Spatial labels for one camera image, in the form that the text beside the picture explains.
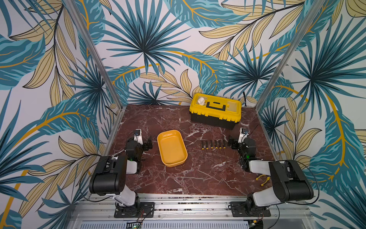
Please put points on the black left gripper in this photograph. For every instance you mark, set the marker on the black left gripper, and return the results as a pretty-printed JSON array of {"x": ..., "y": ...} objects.
[{"x": 146, "y": 147}]

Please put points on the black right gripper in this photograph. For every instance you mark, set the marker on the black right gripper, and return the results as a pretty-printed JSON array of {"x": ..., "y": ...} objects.
[{"x": 234, "y": 143}]

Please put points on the yellow plastic storage tray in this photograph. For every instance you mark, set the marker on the yellow plastic storage tray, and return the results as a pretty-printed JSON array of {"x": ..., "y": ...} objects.
[{"x": 172, "y": 149}]

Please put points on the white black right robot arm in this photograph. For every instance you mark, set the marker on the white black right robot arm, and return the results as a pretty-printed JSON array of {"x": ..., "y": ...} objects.
[{"x": 289, "y": 184}]

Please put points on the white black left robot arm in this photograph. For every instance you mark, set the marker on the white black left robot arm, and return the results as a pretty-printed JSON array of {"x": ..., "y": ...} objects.
[{"x": 109, "y": 177}]

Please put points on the yellow black toolbox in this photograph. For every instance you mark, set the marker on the yellow black toolbox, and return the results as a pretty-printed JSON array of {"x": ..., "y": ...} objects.
[{"x": 217, "y": 111}]

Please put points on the white tape roll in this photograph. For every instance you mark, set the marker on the white tape roll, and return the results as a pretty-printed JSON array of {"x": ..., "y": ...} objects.
[{"x": 201, "y": 101}]

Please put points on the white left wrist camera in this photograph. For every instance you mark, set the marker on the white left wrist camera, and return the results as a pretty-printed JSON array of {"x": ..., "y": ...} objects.
[{"x": 138, "y": 136}]

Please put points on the yellow handled pliers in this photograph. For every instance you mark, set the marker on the yellow handled pliers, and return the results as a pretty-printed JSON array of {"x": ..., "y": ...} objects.
[{"x": 263, "y": 178}]

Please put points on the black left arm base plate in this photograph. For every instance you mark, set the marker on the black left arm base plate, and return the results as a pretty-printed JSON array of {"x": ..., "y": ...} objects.
[{"x": 142, "y": 210}]

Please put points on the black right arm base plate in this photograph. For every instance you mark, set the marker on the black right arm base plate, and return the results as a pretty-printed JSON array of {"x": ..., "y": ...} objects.
[{"x": 244, "y": 209}]

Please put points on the aluminium front rail frame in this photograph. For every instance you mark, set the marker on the aluminium front rail frame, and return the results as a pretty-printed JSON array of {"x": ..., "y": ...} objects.
[{"x": 173, "y": 211}]

